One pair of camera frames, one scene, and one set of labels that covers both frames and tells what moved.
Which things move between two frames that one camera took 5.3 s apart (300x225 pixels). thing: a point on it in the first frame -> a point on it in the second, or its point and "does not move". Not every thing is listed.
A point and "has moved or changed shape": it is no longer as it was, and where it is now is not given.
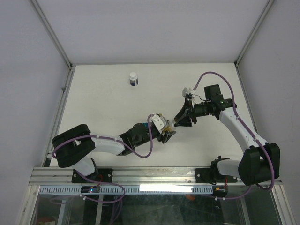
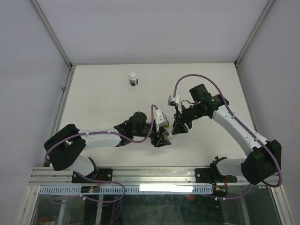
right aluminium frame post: x=268 y=5 does not move
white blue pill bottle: x=133 y=79 does not move
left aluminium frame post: x=52 y=33 does not move
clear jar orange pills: x=170 y=126 has moved or changed shape
